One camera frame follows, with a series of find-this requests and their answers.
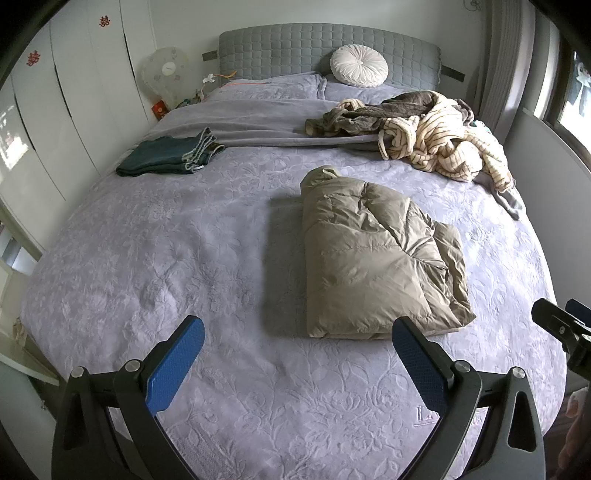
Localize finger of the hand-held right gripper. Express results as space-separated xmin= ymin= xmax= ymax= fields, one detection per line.
xmin=567 ymin=298 xmax=591 ymax=326
xmin=531 ymin=298 xmax=585 ymax=343

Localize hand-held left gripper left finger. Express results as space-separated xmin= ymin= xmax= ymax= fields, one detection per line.
xmin=51 ymin=316 xmax=205 ymax=480

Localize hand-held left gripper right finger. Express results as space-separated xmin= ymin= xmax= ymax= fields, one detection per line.
xmin=392 ymin=316 xmax=546 ymax=480

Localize beige puffer jacket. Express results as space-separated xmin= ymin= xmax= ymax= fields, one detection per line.
xmin=300 ymin=166 xmax=477 ymax=341

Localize bed with lavender quilted cover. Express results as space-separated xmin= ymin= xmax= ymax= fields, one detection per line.
xmin=18 ymin=71 xmax=568 ymax=480

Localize grey sock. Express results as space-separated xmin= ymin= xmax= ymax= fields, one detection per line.
xmin=489 ymin=182 xmax=525 ymax=220

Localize folded dark green jeans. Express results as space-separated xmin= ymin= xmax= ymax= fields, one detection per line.
xmin=115 ymin=128 xmax=226 ymax=177

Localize cream striped fleece garment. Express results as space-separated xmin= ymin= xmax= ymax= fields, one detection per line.
xmin=378 ymin=95 xmax=515 ymax=192

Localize window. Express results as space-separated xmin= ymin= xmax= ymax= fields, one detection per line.
xmin=536 ymin=14 xmax=591 ymax=167

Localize brown grey fleece garment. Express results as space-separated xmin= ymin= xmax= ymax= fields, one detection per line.
xmin=305 ymin=91 xmax=476 ymax=138

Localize grey curtain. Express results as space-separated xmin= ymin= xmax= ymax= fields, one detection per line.
xmin=475 ymin=0 xmax=539 ymax=139

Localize lavender fleece blanket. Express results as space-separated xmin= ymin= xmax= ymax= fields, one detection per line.
xmin=139 ymin=71 xmax=384 ymax=151

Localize white wardrobe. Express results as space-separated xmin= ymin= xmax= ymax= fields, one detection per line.
xmin=0 ymin=0 xmax=158 ymax=241

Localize lavender pillow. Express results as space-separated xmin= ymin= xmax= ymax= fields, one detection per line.
xmin=322 ymin=75 xmax=403 ymax=105

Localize white electric fan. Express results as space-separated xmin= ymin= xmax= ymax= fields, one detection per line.
xmin=141 ymin=46 xmax=189 ymax=109

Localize white round cushion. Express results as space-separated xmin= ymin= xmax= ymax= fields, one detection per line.
xmin=329 ymin=45 xmax=389 ymax=88

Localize grey quilted headboard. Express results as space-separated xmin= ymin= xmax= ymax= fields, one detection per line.
xmin=218 ymin=25 xmax=441 ymax=88

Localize orange cable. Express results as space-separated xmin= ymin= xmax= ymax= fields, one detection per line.
xmin=219 ymin=69 xmax=274 ymax=90

